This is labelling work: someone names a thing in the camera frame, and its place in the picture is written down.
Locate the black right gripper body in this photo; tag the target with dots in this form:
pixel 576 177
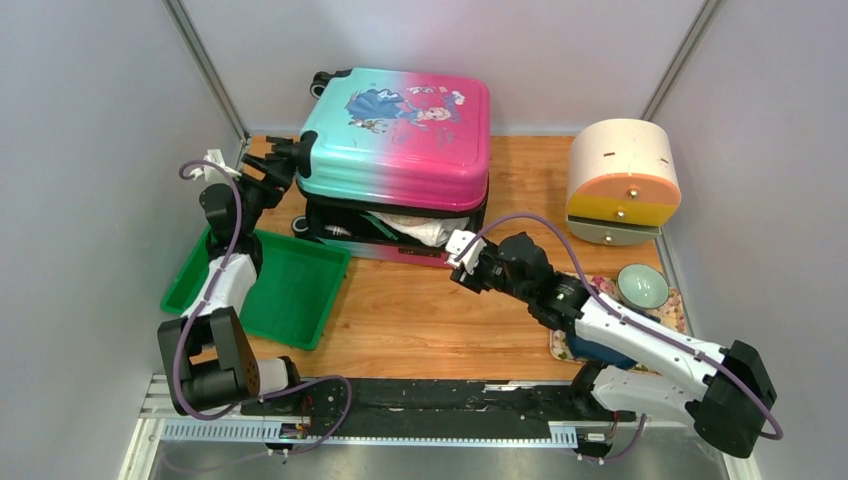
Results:
pixel 488 276

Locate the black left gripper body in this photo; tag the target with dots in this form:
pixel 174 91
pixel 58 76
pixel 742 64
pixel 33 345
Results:
pixel 257 196

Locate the green plastic tray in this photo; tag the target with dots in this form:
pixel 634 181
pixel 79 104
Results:
pixel 291 300

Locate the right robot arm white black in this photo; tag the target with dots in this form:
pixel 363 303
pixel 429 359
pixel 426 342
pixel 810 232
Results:
pixel 724 394

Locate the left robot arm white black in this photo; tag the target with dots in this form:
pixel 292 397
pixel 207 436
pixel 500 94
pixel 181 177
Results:
pixel 210 365

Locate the black clothing in suitcase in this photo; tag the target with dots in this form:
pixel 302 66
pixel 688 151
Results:
pixel 348 224

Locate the white folded cloth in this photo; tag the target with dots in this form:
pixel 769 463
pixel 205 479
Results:
pixel 432 232

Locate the dark blue plate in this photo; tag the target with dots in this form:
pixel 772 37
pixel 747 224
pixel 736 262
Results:
pixel 592 351

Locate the light green saucer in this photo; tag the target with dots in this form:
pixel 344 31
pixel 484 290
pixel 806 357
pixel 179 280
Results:
pixel 643 287

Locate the round pastel drawer cabinet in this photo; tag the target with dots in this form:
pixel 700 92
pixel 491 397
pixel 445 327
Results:
pixel 622 185

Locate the floral pattern tray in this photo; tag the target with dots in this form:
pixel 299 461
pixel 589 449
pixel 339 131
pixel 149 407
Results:
pixel 670 315

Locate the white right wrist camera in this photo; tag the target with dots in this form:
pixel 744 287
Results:
pixel 464 249

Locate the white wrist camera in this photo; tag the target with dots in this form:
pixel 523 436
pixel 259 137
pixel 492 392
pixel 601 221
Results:
pixel 212 169
pixel 464 249

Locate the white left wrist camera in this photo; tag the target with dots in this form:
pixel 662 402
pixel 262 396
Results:
pixel 212 169

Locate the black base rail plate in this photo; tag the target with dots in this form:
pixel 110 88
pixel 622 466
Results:
pixel 444 409

